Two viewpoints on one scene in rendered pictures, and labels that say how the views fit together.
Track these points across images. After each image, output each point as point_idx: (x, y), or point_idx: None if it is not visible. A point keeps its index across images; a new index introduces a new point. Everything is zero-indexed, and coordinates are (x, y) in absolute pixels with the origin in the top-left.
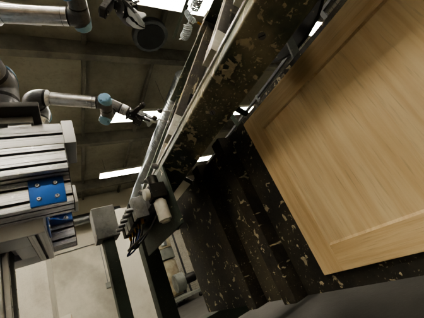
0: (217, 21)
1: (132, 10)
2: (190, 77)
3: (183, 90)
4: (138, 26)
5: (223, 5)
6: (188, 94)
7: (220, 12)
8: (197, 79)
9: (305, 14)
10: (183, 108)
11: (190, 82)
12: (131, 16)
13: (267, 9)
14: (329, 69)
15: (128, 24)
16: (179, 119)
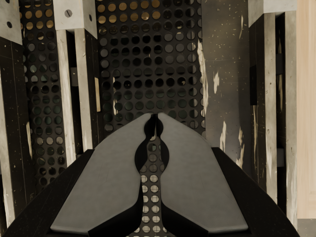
0: (79, 98)
1: (76, 169)
2: (264, 162)
3: (286, 126)
4: (161, 115)
5: (67, 132)
6: (258, 99)
7: (82, 139)
8: (255, 161)
9: None
10: (258, 46)
11: (260, 141)
12: (134, 165)
13: None
14: None
15: (234, 184)
16: (256, 7)
